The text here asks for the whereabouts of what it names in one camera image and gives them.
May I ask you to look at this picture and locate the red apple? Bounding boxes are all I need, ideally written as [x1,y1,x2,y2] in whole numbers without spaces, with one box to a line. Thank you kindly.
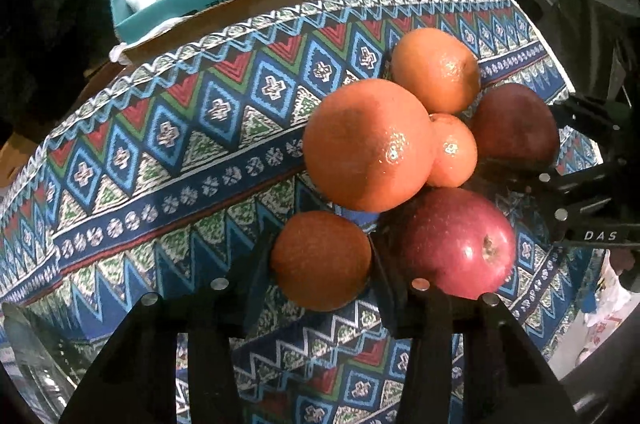
[380,188,516,300]
[471,83,560,169]

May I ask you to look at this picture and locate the clear glass bowl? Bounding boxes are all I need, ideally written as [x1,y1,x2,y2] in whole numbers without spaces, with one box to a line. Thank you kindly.
[1,302,90,423]

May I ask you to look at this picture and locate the large orange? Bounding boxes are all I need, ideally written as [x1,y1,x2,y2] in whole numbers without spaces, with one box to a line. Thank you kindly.
[303,79,435,213]
[390,28,480,114]

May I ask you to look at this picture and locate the small orange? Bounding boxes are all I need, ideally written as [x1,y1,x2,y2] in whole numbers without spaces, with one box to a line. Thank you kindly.
[271,211,372,313]
[427,113,477,187]

